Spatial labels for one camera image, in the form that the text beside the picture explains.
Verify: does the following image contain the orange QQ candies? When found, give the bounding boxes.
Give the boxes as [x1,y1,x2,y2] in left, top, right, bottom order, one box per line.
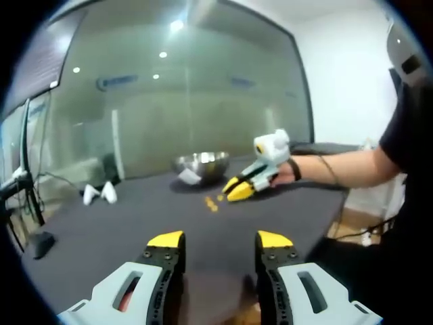
[204,193,226,215]

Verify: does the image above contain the stainless steel bowl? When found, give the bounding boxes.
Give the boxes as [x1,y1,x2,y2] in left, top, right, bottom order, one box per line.
[170,151,231,187]

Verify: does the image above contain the white label on bowl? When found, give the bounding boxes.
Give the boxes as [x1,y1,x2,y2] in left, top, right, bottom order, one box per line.
[178,169,201,186]

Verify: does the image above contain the person's right hand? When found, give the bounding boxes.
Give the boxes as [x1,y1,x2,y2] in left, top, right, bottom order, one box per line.
[269,159,296,188]

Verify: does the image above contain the black wristband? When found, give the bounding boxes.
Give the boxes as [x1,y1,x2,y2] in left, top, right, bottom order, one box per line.
[289,158,303,181]

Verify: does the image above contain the dark grey table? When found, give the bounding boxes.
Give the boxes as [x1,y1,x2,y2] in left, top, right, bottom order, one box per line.
[20,154,349,325]

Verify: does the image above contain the white power strip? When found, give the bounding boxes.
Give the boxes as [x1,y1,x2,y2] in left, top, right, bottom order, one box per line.
[360,228,380,247]

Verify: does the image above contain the black tripod stand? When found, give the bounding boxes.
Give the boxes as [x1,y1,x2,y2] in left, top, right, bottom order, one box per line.
[0,97,57,261]

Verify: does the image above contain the grey worn head device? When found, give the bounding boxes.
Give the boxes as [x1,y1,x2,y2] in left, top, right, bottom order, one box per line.
[385,20,430,89]

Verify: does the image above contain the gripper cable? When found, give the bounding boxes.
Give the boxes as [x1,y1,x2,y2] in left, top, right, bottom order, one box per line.
[317,154,341,187]

